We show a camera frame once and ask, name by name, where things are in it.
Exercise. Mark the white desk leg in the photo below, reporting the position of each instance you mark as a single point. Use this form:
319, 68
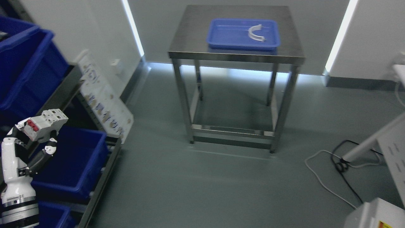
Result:
367, 144

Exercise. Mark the white desk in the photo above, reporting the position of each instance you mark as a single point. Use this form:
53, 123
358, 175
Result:
392, 144

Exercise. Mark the white cabinet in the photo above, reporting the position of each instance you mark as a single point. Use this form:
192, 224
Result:
376, 214

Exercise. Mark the white label board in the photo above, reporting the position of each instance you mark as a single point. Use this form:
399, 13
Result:
112, 113

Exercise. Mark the blue bin lower centre-left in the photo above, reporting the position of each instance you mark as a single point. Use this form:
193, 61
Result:
52, 215

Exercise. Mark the blue plastic tray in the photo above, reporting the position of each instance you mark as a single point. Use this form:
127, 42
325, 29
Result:
243, 34

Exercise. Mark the blue bin with breaker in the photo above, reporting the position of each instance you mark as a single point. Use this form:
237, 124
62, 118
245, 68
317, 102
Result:
32, 67

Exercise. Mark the grey circuit breaker red switch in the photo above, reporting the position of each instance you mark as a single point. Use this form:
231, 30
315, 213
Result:
44, 127

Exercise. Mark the stainless steel table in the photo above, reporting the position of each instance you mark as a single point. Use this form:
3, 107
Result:
235, 97

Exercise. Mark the blue bin lower left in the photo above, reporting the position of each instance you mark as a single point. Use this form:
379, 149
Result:
73, 171

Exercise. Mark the metal shelf rack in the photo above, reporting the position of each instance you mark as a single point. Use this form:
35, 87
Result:
67, 97

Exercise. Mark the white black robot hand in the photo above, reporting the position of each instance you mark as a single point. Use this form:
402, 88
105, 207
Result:
17, 169

